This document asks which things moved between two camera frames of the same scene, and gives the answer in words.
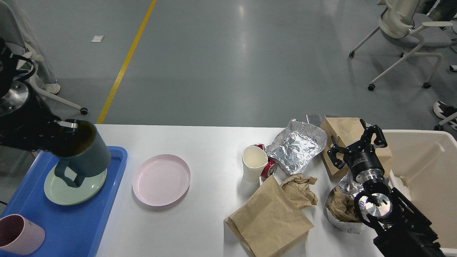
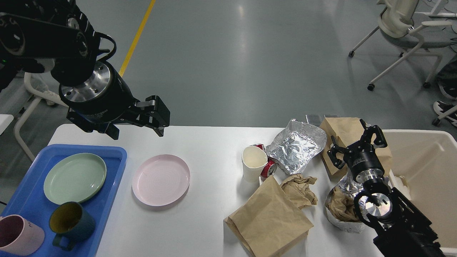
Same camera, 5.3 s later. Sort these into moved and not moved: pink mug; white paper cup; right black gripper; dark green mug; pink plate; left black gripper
Moved: dark green mug; left black gripper
Not moved: right black gripper; white paper cup; pink plate; pink mug
